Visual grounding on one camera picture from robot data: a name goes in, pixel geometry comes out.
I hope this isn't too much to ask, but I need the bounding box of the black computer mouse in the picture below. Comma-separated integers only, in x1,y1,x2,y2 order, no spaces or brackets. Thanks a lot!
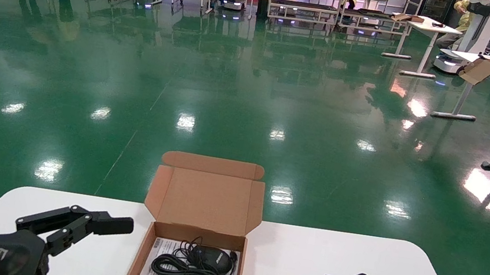
189,244,238,275

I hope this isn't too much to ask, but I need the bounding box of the seated person in yellow coat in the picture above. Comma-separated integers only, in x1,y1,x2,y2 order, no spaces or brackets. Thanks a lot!
435,0,490,56

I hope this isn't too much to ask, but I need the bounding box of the brown cardboard storage box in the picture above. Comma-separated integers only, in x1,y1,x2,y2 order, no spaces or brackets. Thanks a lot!
124,146,270,275

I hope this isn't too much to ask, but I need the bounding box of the white wheeled robot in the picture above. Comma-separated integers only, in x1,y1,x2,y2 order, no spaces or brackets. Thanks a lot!
432,0,490,80

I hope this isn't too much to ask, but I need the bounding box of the black mouse cable with USB plug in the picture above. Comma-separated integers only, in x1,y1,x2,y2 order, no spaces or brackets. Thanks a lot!
150,230,242,275

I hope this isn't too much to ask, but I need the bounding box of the flat cardboard box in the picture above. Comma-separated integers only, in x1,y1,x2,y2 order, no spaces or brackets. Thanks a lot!
391,12,425,25

